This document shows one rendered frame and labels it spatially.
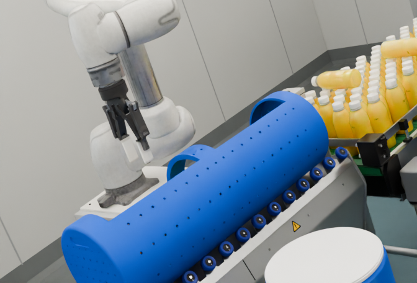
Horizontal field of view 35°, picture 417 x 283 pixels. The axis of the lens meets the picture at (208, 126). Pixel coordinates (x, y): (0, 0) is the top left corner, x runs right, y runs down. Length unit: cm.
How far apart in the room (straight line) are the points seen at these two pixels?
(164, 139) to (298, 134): 55
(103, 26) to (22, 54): 309
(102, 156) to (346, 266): 114
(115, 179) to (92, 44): 80
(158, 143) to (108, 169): 20
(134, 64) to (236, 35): 395
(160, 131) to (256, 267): 67
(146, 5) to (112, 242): 61
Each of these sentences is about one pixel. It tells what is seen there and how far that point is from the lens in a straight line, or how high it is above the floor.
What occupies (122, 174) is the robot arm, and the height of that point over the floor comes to 111.
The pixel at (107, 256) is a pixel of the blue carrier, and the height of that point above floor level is 116.
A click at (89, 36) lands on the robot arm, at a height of 166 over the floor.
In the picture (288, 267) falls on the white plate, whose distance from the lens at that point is 156.
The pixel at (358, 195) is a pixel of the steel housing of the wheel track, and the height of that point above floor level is 81.
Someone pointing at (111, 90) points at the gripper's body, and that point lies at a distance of 172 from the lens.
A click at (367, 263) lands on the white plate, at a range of 149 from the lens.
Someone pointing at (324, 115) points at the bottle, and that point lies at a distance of 245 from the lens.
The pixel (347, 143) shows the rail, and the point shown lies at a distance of 234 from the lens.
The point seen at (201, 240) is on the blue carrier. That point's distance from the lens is 179.
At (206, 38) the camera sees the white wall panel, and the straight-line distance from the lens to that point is 591.
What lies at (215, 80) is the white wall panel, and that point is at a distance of 593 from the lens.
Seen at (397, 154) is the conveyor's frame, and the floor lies 90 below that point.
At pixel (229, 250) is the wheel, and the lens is 189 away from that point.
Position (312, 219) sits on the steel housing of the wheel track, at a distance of 212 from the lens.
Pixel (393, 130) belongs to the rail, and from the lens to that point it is 234.
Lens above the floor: 181
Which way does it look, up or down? 16 degrees down
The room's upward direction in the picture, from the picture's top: 20 degrees counter-clockwise
